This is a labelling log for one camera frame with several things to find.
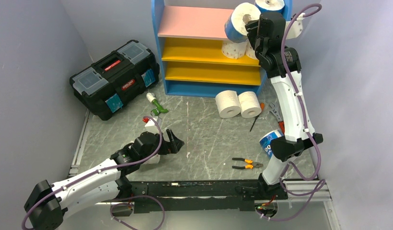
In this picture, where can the blue cartoon roll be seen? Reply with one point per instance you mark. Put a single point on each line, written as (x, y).
(270, 5)

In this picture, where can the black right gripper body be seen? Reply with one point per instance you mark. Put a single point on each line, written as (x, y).
(259, 49)

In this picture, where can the orange handled pliers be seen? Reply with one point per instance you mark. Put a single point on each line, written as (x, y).
(250, 164)

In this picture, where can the black toolbox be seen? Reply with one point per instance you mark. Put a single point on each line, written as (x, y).
(115, 80)

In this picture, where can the orange handled screwdriver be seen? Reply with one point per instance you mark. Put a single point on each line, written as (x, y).
(262, 106)

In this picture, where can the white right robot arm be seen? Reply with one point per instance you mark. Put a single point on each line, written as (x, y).
(283, 68)

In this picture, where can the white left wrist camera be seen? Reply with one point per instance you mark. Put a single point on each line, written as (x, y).
(150, 126)

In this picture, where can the red handled adjustable wrench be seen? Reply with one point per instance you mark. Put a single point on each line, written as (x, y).
(275, 110)

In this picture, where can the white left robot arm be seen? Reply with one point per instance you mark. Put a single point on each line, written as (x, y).
(49, 204)

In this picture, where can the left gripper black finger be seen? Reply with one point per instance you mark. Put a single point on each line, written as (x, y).
(173, 139)
(176, 145)

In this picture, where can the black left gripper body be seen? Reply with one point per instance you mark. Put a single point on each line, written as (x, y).
(166, 147)

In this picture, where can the blue shelf unit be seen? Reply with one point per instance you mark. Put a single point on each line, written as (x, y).
(189, 41)

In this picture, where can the green pipe valve fitting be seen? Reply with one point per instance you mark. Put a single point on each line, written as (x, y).
(158, 108)

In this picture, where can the plain white roll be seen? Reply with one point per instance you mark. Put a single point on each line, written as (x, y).
(250, 106)
(228, 104)

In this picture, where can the white dotted roll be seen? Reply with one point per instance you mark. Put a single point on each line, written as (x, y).
(234, 50)

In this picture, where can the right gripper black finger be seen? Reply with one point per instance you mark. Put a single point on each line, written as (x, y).
(254, 42)
(252, 28)

